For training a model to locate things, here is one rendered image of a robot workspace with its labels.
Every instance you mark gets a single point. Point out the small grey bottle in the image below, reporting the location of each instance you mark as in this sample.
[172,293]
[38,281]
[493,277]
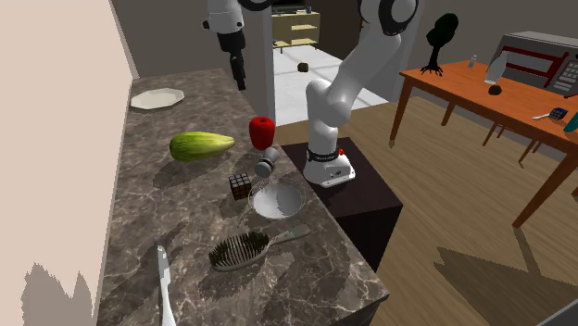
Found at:
[472,62]

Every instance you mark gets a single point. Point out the dark robot stand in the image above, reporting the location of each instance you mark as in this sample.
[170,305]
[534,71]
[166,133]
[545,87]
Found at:
[361,198]

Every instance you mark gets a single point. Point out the white bottle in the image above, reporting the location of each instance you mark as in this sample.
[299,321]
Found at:
[495,68]

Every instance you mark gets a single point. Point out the dark round object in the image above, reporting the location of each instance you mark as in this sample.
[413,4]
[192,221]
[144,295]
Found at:
[303,67]

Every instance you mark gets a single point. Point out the orange wooden table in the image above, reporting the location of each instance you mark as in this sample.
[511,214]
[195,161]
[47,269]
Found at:
[460,86]

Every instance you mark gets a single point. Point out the grey cash register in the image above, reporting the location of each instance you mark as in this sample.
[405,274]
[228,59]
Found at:
[533,56]

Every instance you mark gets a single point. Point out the white octagonal plate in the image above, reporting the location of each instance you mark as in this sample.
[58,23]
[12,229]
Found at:
[156,98]

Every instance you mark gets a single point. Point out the grey hairbrush with black bristles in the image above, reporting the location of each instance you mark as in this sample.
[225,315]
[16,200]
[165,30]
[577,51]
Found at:
[239,249]

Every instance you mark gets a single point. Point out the yellow wooden shelf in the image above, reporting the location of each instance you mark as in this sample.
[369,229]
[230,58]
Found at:
[296,28]

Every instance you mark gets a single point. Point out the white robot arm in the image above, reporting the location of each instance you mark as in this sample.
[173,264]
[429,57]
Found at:
[332,104]

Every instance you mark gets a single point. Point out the grey salt shaker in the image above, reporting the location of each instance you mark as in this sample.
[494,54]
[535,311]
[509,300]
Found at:
[266,163]

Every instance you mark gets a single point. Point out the dark puzzle cube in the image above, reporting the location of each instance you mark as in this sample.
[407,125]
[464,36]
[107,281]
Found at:
[239,186]

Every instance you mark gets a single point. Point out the teal object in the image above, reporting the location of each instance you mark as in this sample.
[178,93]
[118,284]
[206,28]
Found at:
[572,123]

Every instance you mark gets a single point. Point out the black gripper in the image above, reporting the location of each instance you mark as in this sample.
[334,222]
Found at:
[231,46]

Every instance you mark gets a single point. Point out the small black ball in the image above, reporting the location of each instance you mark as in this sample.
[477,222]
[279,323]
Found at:
[495,90]

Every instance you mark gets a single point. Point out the red bell pepper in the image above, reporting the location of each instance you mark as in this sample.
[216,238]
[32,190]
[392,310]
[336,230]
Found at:
[262,132]

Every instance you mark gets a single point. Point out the black tree figure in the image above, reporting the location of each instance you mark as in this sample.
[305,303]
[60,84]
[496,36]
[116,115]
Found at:
[438,36]

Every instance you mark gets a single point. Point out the green oblong vegetable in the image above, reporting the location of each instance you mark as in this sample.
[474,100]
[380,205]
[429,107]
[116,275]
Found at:
[198,146]

